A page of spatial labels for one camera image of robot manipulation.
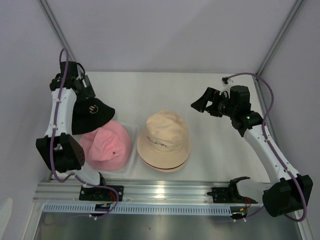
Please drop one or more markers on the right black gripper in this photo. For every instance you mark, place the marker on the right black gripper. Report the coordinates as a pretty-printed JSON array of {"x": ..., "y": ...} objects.
[{"x": 211, "y": 95}]

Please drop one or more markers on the aluminium rail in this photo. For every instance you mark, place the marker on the aluminium rail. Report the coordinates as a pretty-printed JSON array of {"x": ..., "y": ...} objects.
[{"x": 145, "y": 192}]

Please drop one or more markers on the right aluminium frame post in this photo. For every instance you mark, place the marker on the right aluminium frame post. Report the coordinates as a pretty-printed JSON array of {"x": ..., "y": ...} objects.
[{"x": 280, "y": 36}]

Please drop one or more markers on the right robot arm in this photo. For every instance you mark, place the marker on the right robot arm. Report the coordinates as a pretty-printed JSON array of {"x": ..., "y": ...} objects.
[{"x": 290, "y": 191}]

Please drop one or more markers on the aluminium frame post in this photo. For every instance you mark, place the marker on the aluminium frame post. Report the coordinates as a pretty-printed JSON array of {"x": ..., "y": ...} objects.
[
  {"x": 280, "y": 36},
  {"x": 56, "y": 28}
]

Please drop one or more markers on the beige cap with script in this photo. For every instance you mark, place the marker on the beige cap with script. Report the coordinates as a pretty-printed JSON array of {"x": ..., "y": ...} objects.
[{"x": 165, "y": 141}]

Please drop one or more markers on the pink bucket hat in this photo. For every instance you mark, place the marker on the pink bucket hat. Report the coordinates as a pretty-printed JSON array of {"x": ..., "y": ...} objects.
[{"x": 165, "y": 170}]

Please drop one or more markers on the pink cap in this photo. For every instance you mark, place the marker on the pink cap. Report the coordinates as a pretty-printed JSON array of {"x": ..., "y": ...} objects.
[{"x": 107, "y": 148}]

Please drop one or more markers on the white plastic tray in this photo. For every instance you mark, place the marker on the white plastic tray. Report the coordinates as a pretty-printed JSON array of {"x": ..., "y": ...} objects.
[{"x": 132, "y": 130}]

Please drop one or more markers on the left aluminium frame post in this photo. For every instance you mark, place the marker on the left aluminium frame post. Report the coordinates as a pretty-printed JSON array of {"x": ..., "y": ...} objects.
[{"x": 56, "y": 28}]

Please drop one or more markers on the black bucket hat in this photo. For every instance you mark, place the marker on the black bucket hat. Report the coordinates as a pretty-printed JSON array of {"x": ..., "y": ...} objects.
[{"x": 89, "y": 115}]

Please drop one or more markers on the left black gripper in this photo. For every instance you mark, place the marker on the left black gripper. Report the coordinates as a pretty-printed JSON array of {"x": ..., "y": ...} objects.
[{"x": 87, "y": 91}]

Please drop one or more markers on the white slotted cable duct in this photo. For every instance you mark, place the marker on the white slotted cable duct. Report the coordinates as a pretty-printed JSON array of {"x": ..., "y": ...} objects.
[{"x": 198, "y": 210}]

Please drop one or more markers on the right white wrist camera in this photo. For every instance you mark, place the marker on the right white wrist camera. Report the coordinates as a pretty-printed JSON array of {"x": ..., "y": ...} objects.
[{"x": 227, "y": 84}]

